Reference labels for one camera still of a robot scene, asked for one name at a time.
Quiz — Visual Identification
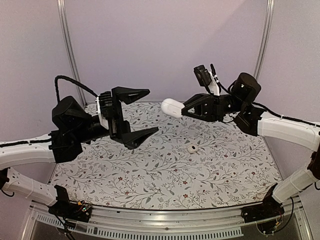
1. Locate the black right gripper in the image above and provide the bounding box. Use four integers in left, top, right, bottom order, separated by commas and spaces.
176, 93, 245, 123

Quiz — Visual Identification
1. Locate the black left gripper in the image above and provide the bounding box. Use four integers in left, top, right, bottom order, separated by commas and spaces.
73, 86, 159, 149

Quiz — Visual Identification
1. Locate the white earbud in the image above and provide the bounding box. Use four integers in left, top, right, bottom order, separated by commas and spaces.
160, 98, 185, 119

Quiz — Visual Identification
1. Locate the cream earbud case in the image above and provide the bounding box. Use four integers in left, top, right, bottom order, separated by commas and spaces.
187, 145, 198, 154

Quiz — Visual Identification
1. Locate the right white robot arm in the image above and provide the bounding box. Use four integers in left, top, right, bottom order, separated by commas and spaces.
176, 69, 320, 218

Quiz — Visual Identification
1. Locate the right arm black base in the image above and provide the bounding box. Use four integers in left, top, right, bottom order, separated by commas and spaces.
241, 183, 285, 235

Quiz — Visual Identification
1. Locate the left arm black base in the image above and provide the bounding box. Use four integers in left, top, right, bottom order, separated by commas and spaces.
48, 185, 93, 223

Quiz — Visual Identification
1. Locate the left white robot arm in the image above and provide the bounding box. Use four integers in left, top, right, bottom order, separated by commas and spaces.
0, 86, 159, 217

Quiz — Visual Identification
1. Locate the floral patterned mat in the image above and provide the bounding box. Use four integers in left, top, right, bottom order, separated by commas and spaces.
51, 102, 281, 209

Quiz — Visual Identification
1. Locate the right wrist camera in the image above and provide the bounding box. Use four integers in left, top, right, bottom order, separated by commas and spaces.
193, 65, 221, 96

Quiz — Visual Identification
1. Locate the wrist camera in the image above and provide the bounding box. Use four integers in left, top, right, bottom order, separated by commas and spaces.
95, 91, 114, 130
193, 65, 221, 96

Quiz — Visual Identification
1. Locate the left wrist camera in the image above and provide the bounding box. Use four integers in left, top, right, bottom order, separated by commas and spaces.
95, 91, 114, 130

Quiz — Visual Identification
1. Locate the left black sleeved cable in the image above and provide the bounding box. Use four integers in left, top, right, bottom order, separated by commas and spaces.
54, 75, 100, 102

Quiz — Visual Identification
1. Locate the right aluminium frame post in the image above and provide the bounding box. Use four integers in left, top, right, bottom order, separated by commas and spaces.
253, 0, 275, 80

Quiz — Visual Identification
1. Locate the aluminium frame post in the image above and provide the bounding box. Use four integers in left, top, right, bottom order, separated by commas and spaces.
56, 0, 88, 107
253, 0, 275, 80

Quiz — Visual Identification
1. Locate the left aluminium frame post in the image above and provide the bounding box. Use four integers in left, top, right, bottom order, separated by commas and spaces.
56, 0, 88, 107

